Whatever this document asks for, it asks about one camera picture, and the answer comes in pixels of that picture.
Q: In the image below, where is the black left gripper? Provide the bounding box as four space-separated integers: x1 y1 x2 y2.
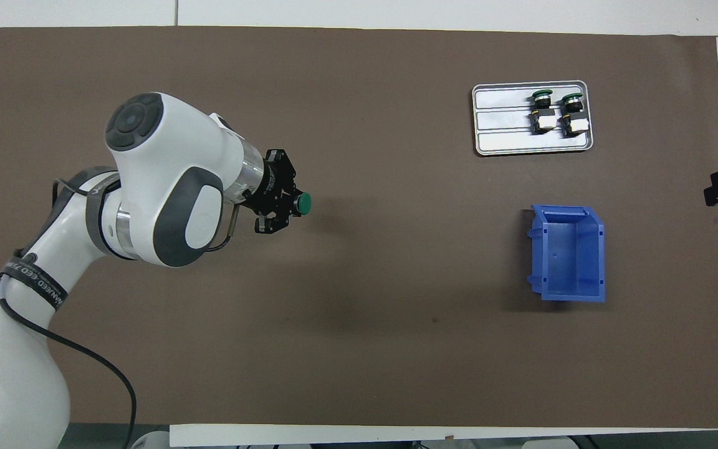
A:
252 148 302 235

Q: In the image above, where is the silver metal tray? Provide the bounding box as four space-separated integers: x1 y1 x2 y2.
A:
472 80 594 157

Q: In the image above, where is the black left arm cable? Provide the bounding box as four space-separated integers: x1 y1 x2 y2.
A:
0 165 241 449

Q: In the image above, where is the brown table mat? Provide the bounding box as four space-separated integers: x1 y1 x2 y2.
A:
0 26 718 430

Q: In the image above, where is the blue plastic storage bin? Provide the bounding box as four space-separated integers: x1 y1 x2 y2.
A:
526 204 606 303

